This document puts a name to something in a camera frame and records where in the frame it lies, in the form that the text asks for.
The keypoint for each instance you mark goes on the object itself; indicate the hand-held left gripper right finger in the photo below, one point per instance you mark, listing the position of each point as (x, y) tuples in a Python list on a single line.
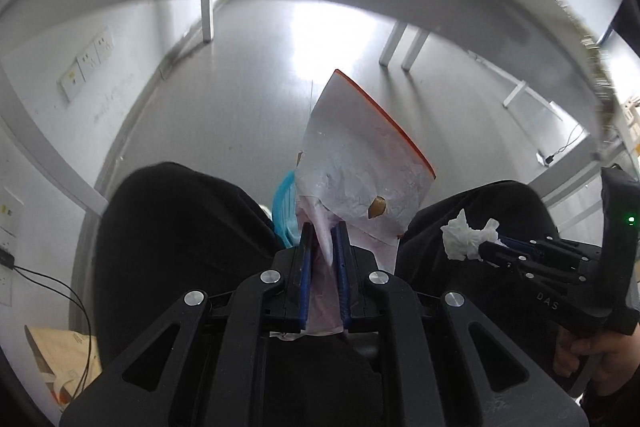
[(342, 279)]

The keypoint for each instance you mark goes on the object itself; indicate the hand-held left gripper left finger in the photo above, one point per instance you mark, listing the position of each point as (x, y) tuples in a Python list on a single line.
[(306, 279)]

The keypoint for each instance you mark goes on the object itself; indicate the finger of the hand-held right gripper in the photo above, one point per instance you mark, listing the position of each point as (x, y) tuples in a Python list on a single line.
[(525, 262), (545, 246)]

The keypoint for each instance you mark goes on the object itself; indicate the white tissue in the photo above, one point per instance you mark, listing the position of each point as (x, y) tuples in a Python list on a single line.
[(461, 239)]

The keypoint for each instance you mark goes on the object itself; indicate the blue plastic mesh basket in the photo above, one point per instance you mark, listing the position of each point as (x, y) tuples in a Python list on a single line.
[(285, 212)]

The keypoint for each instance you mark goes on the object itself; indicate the person's right forearm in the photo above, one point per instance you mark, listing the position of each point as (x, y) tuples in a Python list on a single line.
[(615, 407)]

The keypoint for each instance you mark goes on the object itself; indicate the person's right hand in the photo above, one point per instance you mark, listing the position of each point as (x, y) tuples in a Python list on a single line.
[(585, 354)]

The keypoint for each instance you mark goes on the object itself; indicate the person's left leg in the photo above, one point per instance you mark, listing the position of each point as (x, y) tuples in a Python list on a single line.
[(175, 247)]

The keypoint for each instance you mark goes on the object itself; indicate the white table leg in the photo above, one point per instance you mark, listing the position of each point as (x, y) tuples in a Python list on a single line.
[(392, 44), (207, 17), (415, 52)]

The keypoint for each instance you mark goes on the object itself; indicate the brown paper bag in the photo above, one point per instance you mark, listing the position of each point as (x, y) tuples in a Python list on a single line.
[(60, 357)]

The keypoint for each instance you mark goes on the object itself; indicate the white wall socket plate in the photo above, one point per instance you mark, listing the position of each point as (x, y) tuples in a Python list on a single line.
[(71, 82), (104, 46), (87, 63), (9, 212)]

